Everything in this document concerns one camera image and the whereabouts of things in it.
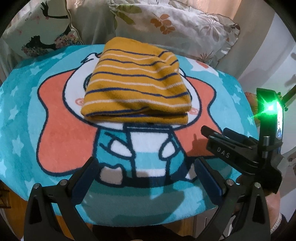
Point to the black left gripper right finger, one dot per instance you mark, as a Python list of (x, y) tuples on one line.
[(252, 222)]

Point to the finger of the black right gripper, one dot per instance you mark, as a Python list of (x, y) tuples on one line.
[(209, 132), (240, 138)]

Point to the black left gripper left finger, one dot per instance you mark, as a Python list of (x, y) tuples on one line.
[(40, 219)]

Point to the yellow striped sweater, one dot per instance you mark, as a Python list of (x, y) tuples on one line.
[(136, 82)]

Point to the person's right hand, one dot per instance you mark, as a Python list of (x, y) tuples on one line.
[(273, 205)]

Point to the dark red sleeve white cuff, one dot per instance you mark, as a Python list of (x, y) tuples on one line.
[(278, 227)]

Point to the red object at right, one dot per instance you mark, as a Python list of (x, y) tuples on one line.
[(252, 100)]

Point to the blue cartoon star blanket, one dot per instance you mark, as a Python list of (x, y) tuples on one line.
[(146, 174)]

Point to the white leaf print pillow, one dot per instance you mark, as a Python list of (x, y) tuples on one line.
[(176, 27)]

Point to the white cushion black figure print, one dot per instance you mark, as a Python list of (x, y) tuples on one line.
[(47, 27)]

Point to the black camera box green light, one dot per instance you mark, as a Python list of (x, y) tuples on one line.
[(270, 114)]

